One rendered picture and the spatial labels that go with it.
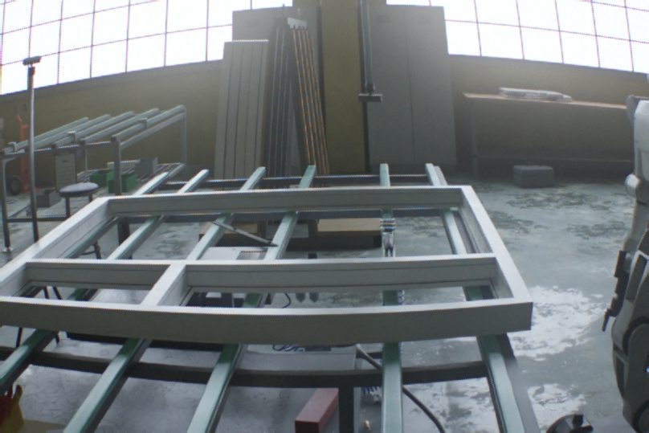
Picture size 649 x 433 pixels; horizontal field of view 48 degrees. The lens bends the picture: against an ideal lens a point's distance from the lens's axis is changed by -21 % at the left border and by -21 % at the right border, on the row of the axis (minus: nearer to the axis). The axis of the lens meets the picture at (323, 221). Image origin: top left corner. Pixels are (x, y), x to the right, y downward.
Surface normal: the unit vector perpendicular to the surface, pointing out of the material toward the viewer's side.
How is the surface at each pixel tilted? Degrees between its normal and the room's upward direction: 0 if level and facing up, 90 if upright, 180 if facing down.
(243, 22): 90
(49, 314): 90
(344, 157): 90
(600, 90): 90
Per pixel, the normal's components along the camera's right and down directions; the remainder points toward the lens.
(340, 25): -0.06, 0.21
